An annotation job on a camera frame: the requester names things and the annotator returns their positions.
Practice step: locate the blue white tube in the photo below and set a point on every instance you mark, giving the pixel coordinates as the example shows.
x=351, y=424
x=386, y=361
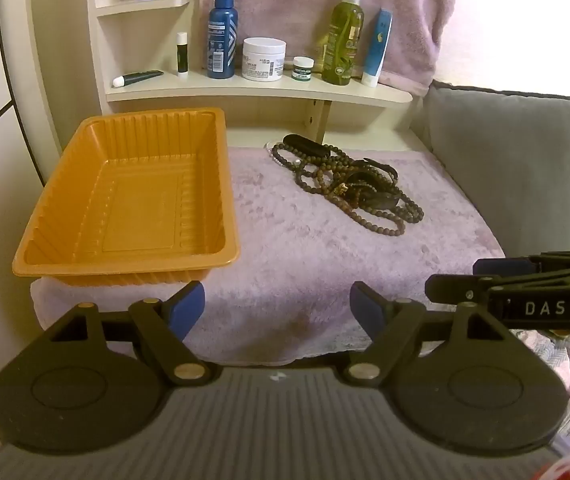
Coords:
x=377, y=45

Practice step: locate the blue spray bottle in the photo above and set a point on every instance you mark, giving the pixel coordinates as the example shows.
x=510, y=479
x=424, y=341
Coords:
x=221, y=40

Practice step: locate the black wristband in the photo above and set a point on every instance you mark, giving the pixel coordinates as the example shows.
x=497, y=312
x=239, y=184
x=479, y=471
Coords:
x=305, y=144

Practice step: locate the green spray bottle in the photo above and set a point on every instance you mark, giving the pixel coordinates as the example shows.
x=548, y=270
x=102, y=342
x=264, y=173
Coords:
x=341, y=45

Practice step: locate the dark green tube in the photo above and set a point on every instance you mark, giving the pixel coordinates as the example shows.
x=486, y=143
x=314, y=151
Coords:
x=140, y=78

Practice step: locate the pink hanging towel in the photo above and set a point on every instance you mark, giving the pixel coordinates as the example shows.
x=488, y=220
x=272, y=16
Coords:
x=290, y=0

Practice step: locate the cream wooden shelf unit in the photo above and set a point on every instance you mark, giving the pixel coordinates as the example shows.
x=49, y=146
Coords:
x=265, y=91

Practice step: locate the white green lip balm stick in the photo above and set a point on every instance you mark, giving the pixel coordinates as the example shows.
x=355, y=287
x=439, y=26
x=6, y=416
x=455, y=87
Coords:
x=181, y=55

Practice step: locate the orange plastic tray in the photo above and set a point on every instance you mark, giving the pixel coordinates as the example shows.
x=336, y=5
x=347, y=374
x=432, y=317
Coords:
x=140, y=185

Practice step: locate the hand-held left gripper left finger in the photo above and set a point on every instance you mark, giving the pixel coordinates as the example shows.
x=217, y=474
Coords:
x=187, y=307

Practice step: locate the white cream jar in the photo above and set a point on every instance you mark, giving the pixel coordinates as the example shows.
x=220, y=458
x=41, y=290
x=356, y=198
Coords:
x=262, y=60

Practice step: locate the pale patterned cloth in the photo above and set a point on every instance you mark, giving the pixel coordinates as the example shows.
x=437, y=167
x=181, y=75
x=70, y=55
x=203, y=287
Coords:
x=550, y=355

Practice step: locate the small green white jar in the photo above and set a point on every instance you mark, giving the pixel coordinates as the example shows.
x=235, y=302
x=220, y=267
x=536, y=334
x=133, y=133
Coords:
x=302, y=71

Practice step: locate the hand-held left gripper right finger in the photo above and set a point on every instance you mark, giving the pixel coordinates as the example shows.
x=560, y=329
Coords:
x=365, y=307

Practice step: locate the grey cushion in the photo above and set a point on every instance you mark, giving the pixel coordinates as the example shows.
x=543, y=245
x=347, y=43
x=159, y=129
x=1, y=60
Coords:
x=515, y=160

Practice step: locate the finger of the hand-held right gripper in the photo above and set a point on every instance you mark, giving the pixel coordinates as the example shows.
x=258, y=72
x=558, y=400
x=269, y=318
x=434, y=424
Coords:
x=455, y=289
x=502, y=266

